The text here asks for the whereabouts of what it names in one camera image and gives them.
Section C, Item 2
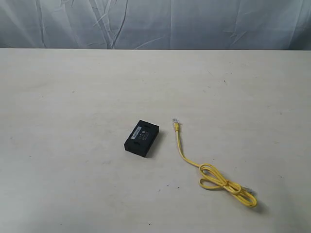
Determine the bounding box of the yellow ethernet cable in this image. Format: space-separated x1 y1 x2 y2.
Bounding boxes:
172 117 258 209

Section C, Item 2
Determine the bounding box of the small black network box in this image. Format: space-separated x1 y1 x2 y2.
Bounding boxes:
124 120 159 157

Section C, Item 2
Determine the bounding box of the grey backdrop cloth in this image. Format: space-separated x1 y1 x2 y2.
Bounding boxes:
0 0 311 50

